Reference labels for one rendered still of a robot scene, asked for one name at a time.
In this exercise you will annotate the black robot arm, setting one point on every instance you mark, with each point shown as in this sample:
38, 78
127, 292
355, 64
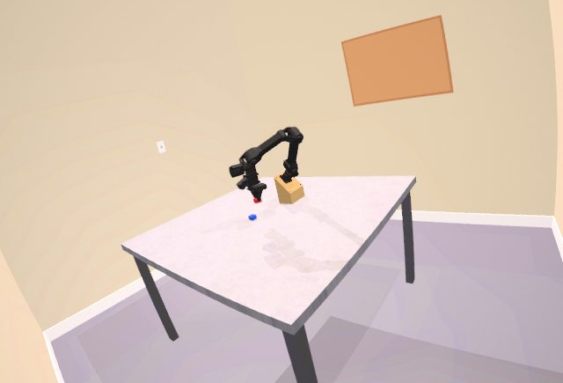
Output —
254, 155

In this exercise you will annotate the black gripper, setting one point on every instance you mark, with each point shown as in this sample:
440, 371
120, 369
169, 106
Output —
255, 188

